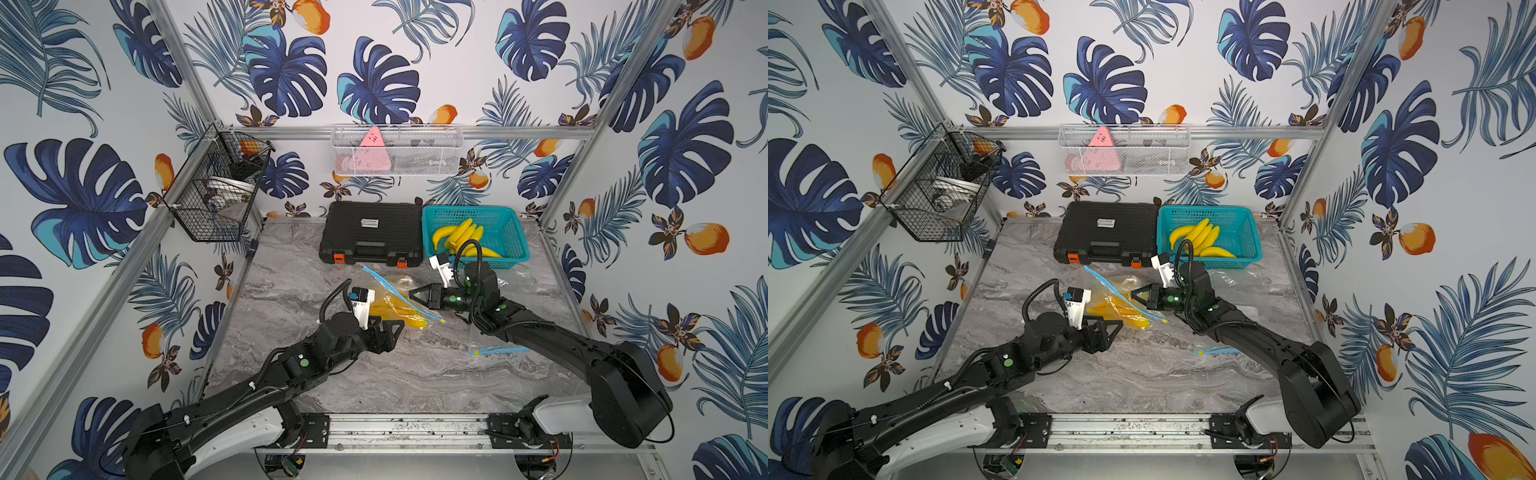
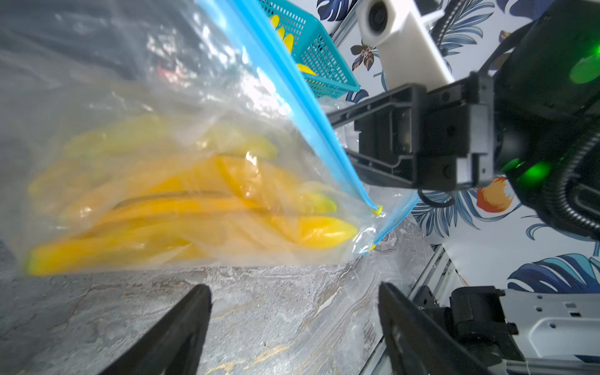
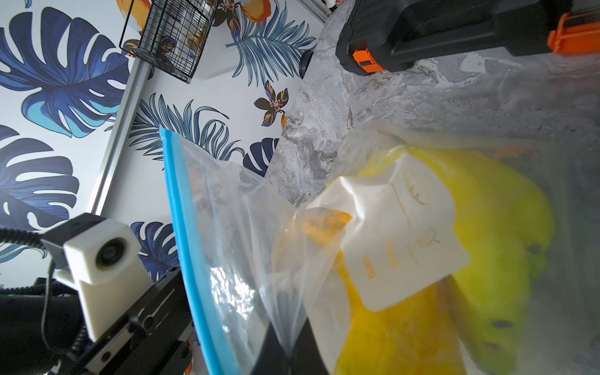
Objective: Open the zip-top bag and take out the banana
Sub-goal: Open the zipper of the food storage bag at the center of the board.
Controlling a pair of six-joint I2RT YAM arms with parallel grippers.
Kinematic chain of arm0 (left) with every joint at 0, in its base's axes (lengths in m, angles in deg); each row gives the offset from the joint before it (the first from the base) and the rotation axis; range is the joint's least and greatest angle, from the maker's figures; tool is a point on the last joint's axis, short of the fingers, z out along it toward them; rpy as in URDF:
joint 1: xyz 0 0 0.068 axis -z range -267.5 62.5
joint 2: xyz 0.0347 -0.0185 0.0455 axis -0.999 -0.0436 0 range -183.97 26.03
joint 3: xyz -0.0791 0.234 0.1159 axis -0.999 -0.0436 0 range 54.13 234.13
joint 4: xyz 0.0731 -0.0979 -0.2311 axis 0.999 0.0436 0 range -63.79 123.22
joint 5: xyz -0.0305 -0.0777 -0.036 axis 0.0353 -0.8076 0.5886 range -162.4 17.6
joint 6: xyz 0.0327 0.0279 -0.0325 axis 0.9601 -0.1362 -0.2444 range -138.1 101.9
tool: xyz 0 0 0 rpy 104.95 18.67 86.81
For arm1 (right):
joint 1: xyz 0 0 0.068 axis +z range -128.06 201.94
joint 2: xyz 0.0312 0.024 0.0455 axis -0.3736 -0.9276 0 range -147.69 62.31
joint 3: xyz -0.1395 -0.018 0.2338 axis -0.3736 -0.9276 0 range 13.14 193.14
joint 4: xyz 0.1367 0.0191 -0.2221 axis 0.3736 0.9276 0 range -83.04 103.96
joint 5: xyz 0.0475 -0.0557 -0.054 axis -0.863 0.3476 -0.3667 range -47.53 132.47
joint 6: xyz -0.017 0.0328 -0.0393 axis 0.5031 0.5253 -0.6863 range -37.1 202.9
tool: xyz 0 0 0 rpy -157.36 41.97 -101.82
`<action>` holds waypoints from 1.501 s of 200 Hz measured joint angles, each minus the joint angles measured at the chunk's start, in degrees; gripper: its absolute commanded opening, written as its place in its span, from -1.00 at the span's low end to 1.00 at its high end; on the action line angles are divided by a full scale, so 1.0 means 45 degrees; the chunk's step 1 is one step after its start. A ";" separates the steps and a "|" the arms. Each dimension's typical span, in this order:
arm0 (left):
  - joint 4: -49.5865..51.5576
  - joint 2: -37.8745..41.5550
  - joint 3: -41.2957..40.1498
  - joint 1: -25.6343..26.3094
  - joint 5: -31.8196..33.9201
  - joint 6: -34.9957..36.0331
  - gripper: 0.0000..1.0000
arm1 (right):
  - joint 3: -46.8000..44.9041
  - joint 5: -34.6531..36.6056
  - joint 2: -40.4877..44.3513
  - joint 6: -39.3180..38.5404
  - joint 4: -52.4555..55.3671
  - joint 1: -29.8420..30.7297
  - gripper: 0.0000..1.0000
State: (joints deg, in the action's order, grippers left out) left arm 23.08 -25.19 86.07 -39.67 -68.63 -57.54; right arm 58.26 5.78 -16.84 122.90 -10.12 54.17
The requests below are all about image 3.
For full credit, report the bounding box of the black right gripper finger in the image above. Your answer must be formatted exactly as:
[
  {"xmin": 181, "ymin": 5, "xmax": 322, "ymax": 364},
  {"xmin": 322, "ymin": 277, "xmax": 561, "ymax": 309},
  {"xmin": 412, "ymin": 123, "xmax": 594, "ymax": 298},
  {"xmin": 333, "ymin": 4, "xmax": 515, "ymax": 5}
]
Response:
[{"xmin": 250, "ymin": 318, "xmax": 331, "ymax": 375}]

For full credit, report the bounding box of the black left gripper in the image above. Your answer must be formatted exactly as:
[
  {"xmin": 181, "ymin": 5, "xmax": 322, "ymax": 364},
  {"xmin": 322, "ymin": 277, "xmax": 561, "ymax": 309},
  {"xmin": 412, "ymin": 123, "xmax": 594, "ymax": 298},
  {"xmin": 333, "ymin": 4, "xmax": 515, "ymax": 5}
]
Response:
[{"xmin": 58, "ymin": 267, "xmax": 195, "ymax": 374}]

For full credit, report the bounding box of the clear bag with banana peel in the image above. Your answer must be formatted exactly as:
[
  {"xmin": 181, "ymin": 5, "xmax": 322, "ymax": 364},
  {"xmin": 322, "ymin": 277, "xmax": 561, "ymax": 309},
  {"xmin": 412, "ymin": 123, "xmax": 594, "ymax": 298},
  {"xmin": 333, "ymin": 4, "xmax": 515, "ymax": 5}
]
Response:
[{"xmin": 160, "ymin": 58, "xmax": 599, "ymax": 374}]

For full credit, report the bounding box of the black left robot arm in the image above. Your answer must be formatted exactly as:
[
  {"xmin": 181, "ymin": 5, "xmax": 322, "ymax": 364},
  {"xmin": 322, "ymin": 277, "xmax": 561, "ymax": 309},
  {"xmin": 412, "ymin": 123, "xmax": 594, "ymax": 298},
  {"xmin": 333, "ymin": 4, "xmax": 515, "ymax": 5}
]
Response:
[{"xmin": 1, "ymin": 268, "xmax": 194, "ymax": 374}]

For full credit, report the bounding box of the green-yellow banana bunch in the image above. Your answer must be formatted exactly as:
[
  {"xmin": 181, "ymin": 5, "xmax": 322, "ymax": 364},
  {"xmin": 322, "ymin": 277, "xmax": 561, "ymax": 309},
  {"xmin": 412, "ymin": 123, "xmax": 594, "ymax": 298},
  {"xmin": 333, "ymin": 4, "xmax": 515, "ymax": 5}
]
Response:
[{"xmin": 358, "ymin": 146, "xmax": 555, "ymax": 374}]

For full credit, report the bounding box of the black plastic tool case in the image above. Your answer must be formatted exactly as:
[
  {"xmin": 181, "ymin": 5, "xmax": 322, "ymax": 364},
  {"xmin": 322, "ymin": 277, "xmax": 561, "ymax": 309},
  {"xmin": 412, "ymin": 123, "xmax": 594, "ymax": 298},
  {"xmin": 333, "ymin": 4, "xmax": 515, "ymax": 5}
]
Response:
[{"xmin": 336, "ymin": 0, "xmax": 599, "ymax": 75}]

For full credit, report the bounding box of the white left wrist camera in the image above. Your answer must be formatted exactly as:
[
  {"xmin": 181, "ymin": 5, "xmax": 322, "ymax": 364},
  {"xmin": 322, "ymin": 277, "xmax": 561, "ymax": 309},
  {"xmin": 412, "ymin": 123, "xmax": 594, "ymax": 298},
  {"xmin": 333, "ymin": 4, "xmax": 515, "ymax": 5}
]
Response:
[{"xmin": 41, "ymin": 213, "xmax": 153, "ymax": 342}]

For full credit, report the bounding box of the black wire basket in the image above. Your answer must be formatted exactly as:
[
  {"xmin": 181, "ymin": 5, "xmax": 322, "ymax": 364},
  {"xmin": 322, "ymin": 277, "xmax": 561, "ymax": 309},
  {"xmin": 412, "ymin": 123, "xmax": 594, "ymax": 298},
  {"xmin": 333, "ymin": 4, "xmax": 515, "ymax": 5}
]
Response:
[{"xmin": 117, "ymin": 0, "xmax": 218, "ymax": 84}]

